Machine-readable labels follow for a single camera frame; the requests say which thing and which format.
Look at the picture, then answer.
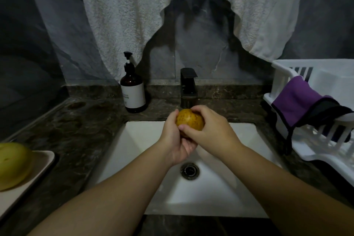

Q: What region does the person's right forearm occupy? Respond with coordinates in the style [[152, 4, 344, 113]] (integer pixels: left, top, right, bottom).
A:
[[231, 143, 354, 236]]

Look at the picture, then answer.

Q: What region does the white hanging towel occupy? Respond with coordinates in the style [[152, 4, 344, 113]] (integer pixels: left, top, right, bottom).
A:
[[61, 0, 306, 81]]

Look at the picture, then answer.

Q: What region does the black faucet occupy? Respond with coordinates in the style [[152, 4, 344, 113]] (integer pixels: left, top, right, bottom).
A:
[[180, 67, 199, 109]]

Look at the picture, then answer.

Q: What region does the beige plastic tray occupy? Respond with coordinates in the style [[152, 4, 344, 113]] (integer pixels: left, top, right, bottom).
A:
[[0, 150, 56, 220]]

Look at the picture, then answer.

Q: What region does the white plastic basket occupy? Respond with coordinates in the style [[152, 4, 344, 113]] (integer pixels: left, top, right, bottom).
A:
[[263, 59, 354, 187]]

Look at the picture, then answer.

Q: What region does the spotted yellow apple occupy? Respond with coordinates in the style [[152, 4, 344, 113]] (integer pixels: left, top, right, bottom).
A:
[[0, 142, 34, 192]]

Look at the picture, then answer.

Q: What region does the purple cloth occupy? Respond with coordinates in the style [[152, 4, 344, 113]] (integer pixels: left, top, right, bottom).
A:
[[271, 75, 354, 129]]

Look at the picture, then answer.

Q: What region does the person's right hand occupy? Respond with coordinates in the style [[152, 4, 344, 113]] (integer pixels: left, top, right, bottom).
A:
[[178, 105, 245, 161]]

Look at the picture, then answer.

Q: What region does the dark soap pump bottle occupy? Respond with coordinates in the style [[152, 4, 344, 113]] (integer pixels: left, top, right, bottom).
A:
[[120, 52, 148, 114]]

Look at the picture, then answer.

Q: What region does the metal sink drain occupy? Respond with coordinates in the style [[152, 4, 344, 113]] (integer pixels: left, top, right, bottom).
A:
[[180, 162, 201, 181]]

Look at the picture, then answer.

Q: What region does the white sink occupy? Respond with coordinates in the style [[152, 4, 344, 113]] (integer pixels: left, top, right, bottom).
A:
[[88, 121, 285, 218]]

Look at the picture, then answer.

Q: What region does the person's left hand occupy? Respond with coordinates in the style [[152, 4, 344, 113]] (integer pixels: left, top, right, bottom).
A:
[[157, 109, 199, 166]]

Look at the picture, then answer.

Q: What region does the person's left forearm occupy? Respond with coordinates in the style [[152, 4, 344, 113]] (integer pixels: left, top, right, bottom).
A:
[[28, 143, 175, 236]]

